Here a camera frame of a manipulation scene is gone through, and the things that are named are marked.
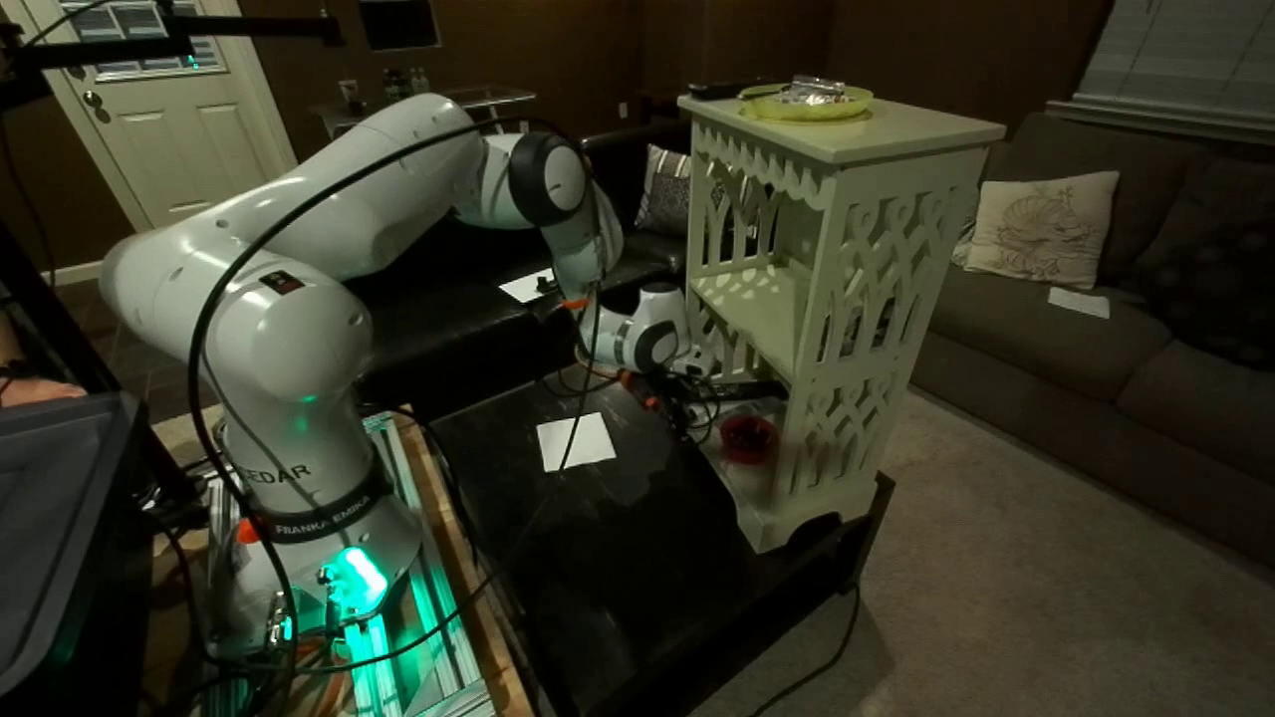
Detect white paper sheet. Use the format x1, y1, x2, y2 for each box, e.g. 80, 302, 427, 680
498, 267, 559, 305

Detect white door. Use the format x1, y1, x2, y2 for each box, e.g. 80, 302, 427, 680
18, 0, 300, 232

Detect patterned grey pillow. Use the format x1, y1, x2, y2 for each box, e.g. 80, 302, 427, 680
634, 143, 700, 238

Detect black leather sofa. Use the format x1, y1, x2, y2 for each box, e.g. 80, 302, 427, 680
344, 118, 692, 421

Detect console table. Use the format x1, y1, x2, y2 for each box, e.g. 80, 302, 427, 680
311, 84, 539, 140

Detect grey remote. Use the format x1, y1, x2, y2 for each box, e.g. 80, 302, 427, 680
686, 79, 776, 102

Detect cream embroidered pillow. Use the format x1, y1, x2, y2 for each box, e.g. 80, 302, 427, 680
962, 170, 1122, 291

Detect camera on mount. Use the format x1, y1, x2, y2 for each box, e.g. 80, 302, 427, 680
0, 0, 346, 113

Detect green plate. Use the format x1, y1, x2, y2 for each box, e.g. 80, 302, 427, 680
738, 84, 876, 123

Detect black plastic bin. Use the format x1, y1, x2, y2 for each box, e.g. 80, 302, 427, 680
0, 391, 152, 717

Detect white paper square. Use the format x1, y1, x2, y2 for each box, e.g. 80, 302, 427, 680
536, 411, 618, 474

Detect silver foil wrapper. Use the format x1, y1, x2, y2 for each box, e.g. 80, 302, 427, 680
776, 75, 849, 106

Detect white ornate side table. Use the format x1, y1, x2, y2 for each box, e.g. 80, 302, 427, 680
677, 93, 1007, 555

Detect dark pillow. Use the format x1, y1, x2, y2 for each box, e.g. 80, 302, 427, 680
1134, 157, 1275, 371

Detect red cup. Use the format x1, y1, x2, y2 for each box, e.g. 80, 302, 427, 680
718, 413, 781, 468

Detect black cable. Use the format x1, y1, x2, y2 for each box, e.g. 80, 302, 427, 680
745, 586, 864, 717

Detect person's forearm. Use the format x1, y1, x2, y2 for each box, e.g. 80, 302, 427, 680
0, 309, 90, 407

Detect grey fabric sofa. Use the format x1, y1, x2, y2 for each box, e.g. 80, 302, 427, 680
909, 111, 1275, 571

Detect dark wall frame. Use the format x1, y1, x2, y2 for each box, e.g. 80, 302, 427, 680
357, 0, 442, 53

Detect small white paper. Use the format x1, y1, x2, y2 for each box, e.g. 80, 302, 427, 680
1047, 286, 1112, 321

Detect window blinds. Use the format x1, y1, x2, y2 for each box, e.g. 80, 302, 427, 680
1045, 0, 1275, 145

